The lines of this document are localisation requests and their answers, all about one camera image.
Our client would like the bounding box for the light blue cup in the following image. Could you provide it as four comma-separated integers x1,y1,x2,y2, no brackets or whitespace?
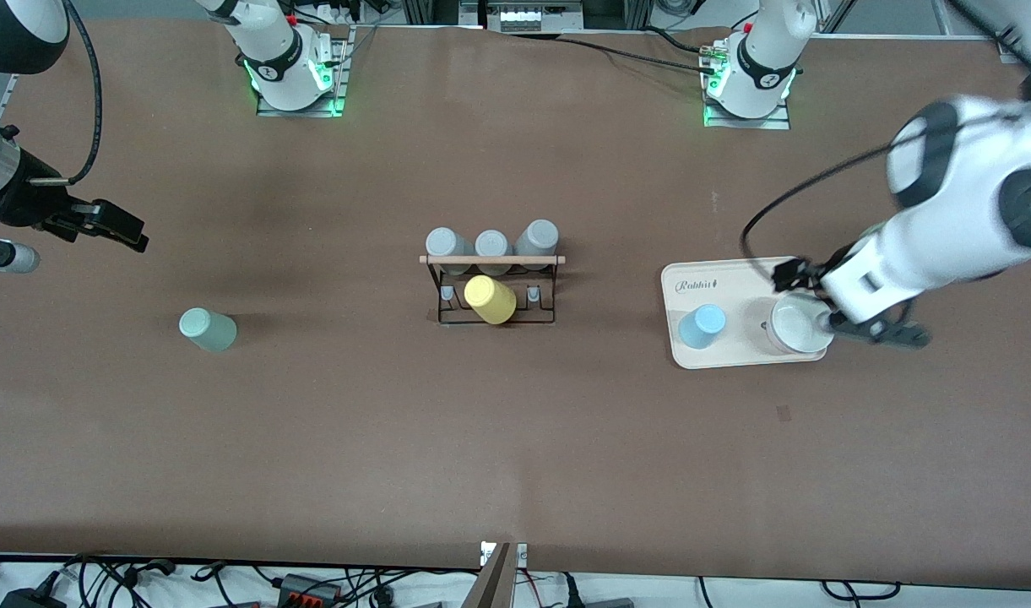
677,303,728,350

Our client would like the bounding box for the green cup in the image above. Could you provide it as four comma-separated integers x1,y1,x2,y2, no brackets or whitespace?
178,307,238,354

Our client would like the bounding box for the white pink cup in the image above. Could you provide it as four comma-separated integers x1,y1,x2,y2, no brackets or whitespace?
764,291,837,356

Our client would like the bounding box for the white rabbit tray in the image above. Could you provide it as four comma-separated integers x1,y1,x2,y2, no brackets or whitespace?
660,256,830,371

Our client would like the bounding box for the grey cup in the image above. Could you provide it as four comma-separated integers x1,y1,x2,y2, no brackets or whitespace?
425,227,475,276
475,229,513,276
513,219,561,270

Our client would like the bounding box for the yellow cup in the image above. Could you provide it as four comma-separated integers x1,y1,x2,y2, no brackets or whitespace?
464,274,518,326

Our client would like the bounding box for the black power adapter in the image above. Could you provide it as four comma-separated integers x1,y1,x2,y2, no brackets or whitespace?
0,585,70,608

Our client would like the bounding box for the black red connector block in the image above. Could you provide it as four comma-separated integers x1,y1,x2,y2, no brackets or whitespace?
277,573,345,607

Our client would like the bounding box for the white power strip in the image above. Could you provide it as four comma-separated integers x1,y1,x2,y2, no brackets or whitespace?
485,0,585,34

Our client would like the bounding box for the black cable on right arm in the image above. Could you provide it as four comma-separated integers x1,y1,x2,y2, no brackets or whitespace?
30,0,104,187

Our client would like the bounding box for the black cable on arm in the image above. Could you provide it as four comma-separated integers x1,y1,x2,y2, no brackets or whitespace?
740,139,904,264
30,0,104,187

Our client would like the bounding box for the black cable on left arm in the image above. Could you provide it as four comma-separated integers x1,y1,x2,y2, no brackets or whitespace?
740,139,904,264

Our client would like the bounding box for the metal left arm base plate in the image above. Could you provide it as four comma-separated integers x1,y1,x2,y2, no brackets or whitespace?
702,38,793,131

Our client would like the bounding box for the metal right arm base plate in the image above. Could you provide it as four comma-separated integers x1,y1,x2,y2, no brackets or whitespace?
255,25,353,118

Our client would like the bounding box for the black cable on table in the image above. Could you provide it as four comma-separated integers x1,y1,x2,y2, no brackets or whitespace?
532,25,723,75

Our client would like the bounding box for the black wire cup rack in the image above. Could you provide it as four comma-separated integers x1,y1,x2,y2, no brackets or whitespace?
419,253,567,327

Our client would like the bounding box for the white mounting bracket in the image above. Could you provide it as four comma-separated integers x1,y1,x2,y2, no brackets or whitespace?
480,541,529,568

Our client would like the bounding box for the wooden camera post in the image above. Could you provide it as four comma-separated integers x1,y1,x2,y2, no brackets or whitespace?
462,543,517,608

